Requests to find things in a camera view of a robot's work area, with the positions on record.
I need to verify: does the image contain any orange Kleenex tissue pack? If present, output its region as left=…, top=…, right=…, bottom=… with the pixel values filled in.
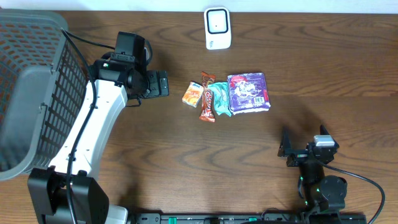
left=182, top=82, right=204, bottom=108

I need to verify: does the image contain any purple tissue pack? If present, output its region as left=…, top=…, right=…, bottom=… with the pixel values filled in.
left=227, top=72, right=271, bottom=115

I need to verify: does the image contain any red orange snack bar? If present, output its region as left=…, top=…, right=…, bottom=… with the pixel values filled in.
left=199, top=72, right=216, bottom=123

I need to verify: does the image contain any mint green wipes pack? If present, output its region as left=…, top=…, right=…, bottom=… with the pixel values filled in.
left=208, top=82, right=232, bottom=117

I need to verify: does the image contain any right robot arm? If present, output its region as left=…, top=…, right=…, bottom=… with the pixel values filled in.
left=277, top=125, right=347, bottom=223

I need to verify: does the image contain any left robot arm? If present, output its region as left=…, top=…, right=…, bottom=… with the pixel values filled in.
left=27, top=40, right=169, bottom=223

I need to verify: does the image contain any white barcode scanner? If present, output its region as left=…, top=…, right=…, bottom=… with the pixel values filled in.
left=203, top=7, right=232, bottom=50

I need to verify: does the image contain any grey plastic mesh basket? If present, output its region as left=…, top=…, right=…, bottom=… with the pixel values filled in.
left=1, top=9, right=87, bottom=180

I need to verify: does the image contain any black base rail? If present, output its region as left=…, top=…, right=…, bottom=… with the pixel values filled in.
left=127, top=212, right=367, bottom=224

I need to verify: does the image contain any right black cable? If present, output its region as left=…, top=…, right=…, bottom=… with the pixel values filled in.
left=309, top=152, right=386, bottom=224

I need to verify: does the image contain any black cable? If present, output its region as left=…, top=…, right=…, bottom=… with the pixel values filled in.
left=60, top=27, right=116, bottom=224
left=309, top=152, right=386, bottom=224

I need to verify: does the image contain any left black cable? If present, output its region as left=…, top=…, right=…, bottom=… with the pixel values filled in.
left=60, top=27, right=116, bottom=224

